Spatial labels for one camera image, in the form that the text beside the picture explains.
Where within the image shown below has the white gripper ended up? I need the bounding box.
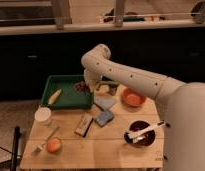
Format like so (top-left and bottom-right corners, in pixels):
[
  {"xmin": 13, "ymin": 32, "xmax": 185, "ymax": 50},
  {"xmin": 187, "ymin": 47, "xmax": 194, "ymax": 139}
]
[{"xmin": 84, "ymin": 69, "xmax": 102, "ymax": 92}]

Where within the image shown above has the dark red grape bunch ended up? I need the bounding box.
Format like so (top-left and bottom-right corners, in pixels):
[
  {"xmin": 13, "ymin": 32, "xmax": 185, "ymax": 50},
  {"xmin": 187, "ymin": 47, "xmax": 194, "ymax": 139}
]
[{"xmin": 74, "ymin": 81, "xmax": 90, "ymax": 92}]

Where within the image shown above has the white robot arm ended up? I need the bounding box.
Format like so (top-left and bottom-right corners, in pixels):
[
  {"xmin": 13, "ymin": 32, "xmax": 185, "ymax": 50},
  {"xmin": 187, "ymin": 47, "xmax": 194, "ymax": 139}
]
[{"xmin": 81, "ymin": 44, "xmax": 205, "ymax": 171}]

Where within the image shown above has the green plastic tray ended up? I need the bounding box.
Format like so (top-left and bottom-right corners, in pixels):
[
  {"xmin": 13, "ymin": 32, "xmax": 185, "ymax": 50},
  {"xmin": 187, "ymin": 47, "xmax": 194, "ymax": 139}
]
[{"xmin": 40, "ymin": 75, "xmax": 93, "ymax": 110}]

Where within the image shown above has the grey blue cloth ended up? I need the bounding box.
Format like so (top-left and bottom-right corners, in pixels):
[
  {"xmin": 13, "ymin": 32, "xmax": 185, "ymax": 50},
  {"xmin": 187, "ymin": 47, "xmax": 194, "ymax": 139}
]
[{"xmin": 94, "ymin": 97, "xmax": 117, "ymax": 110}]

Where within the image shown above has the blue sponge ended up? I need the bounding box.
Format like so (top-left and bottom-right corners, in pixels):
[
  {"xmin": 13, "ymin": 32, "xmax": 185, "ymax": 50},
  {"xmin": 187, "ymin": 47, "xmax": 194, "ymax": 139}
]
[{"xmin": 95, "ymin": 110, "xmax": 114, "ymax": 127}]

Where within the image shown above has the orange bowl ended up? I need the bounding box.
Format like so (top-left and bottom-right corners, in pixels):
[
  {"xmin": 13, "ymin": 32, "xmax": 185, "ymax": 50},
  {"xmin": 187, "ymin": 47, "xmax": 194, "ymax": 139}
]
[{"xmin": 121, "ymin": 88, "xmax": 146, "ymax": 107}]

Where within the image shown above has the wooden block eraser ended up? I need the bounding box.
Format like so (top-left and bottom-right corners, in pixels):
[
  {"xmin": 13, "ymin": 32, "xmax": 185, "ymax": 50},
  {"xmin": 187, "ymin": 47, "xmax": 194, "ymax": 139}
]
[{"xmin": 75, "ymin": 114, "xmax": 93, "ymax": 137}]

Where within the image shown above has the white lidded cup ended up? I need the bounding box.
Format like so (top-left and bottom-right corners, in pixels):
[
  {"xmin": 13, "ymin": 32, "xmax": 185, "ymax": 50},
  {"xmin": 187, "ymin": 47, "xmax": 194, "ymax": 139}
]
[{"xmin": 35, "ymin": 107, "xmax": 52, "ymax": 126}]

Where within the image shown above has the dark brown bowl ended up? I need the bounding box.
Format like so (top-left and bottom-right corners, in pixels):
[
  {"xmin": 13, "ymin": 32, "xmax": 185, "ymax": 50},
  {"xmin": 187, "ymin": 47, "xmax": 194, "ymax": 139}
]
[{"xmin": 129, "ymin": 120, "xmax": 156, "ymax": 147}]

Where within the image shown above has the white black marker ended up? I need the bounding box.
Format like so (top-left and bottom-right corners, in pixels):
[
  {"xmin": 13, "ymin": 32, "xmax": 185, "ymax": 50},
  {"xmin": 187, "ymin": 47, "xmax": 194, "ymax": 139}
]
[{"xmin": 124, "ymin": 121, "xmax": 164, "ymax": 143}]

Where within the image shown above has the orange peach fruit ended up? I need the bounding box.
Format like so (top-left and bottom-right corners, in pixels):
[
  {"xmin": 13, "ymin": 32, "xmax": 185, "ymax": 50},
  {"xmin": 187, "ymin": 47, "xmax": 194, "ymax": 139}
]
[{"xmin": 46, "ymin": 138, "xmax": 61, "ymax": 153}]

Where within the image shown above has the metal fork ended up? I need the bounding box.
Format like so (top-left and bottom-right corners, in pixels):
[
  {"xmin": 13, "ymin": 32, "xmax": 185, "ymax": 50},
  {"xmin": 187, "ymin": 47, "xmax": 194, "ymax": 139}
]
[{"xmin": 31, "ymin": 126, "xmax": 60, "ymax": 156}]

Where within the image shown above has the black pole stand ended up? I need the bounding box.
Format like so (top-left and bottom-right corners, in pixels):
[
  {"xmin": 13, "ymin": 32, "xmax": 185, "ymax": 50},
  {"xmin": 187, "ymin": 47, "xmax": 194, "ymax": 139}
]
[{"xmin": 10, "ymin": 126, "xmax": 21, "ymax": 171}]

